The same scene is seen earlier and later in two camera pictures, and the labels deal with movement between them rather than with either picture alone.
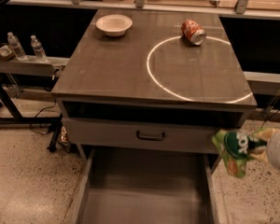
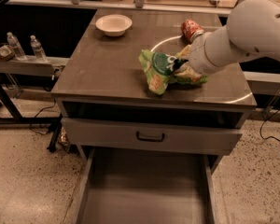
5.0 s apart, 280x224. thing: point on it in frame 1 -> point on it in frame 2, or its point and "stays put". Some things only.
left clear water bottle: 16,47 stays put
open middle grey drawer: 147,187 stays put
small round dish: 4,51 stays put
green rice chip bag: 235,150 -> 160,70
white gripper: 278,149 -> 198,56
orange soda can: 192,32 stays put
